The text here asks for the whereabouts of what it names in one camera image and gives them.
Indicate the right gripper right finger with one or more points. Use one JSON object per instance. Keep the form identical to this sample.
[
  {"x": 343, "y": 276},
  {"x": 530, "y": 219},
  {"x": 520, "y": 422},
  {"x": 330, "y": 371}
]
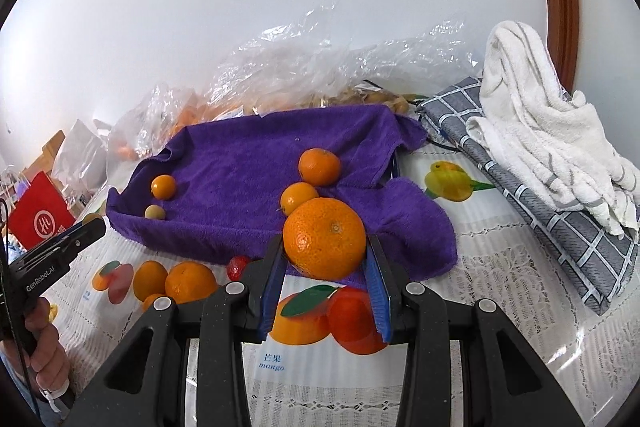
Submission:
[{"x": 386, "y": 281}]

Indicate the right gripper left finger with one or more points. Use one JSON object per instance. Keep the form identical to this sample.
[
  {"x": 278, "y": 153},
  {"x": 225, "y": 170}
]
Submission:
[{"x": 263, "y": 279}]

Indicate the large orange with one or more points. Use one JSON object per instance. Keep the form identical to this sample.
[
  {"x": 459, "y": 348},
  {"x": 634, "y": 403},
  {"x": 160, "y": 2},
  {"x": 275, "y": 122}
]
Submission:
[{"x": 324, "y": 239}]

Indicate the small orange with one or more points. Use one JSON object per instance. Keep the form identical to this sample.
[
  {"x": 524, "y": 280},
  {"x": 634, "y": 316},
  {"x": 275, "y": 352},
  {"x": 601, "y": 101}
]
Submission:
[{"x": 295, "y": 195}]

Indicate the tangerine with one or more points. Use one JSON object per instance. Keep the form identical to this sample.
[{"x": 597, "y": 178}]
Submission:
[{"x": 319, "y": 167}]

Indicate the yellow-green small fruit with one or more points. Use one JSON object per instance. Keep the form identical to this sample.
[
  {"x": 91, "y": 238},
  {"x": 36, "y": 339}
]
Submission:
[{"x": 154, "y": 212}]

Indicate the small orange kumquat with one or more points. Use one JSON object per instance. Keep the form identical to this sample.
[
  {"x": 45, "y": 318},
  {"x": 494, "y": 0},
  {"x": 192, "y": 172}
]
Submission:
[{"x": 164, "y": 187}]

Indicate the person left hand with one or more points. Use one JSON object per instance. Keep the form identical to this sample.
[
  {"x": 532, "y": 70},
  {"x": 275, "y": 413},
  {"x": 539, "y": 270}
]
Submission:
[{"x": 49, "y": 362}]

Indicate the red cherry tomato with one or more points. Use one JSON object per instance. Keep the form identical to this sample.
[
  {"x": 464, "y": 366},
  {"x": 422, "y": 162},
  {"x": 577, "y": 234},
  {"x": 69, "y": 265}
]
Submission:
[{"x": 236, "y": 267}]

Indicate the red paper bag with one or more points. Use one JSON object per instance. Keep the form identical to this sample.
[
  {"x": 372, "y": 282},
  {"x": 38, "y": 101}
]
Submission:
[{"x": 40, "y": 214}]

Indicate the orange on table middle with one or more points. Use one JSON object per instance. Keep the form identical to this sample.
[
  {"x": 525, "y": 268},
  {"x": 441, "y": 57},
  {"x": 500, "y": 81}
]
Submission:
[{"x": 190, "y": 281}]

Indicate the orange on table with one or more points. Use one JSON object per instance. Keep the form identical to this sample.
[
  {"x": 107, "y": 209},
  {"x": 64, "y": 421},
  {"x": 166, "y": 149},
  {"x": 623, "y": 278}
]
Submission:
[
  {"x": 149, "y": 280},
  {"x": 190, "y": 281},
  {"x": 148, "y": 301}
]

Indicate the fruit print table cover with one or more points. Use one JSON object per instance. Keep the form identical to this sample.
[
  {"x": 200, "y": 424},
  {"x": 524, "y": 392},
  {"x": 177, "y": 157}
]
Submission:
[{"x": 501, "y": 339}]

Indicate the purple towel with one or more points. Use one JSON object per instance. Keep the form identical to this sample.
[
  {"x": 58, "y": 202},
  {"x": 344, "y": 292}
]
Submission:
[{"x": 231, "y": 173}]

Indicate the orange on table left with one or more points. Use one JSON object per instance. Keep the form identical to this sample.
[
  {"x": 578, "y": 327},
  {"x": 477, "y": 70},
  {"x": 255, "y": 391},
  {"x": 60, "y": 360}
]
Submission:
[{"x": 149, "y": 280}]

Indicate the wooden chair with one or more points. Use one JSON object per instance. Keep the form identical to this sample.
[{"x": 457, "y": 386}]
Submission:
[{"x": 44, "y": 162}]

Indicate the orange on table front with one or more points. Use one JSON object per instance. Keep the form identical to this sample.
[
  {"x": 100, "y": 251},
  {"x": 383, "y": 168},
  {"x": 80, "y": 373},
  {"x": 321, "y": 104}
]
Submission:
[{"x": 148, "y": 301}]

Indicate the white plastic bag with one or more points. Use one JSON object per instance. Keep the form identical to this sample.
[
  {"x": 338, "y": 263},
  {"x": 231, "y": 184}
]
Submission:
[{"x": 80, "y": 163}]

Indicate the clear plastic bag left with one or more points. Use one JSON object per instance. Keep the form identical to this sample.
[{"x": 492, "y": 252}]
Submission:
[{"x": 144, "y": 130}]

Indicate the clear plastic bag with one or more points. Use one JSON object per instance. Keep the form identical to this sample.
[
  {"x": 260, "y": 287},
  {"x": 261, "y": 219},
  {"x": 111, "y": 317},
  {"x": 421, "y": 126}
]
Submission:
[
  {"x": 399, "y": 72},
  {"x": 296, "y": 65},
  {"x": 144, "y": 130}
]

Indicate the clear plastic bag middle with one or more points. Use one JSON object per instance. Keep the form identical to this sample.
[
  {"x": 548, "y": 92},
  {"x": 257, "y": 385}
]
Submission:
[{"x": 296, "y": 65}]

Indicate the clear plastic bag right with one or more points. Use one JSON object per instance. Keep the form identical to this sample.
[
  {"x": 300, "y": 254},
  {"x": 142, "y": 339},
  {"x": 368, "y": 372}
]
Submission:
[{"x": 399, "y": 72}]

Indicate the white striped towel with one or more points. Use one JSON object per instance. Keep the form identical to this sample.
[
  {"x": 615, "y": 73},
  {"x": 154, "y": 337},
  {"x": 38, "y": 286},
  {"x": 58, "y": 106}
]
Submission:
[{"x": 552, "y": 142}]

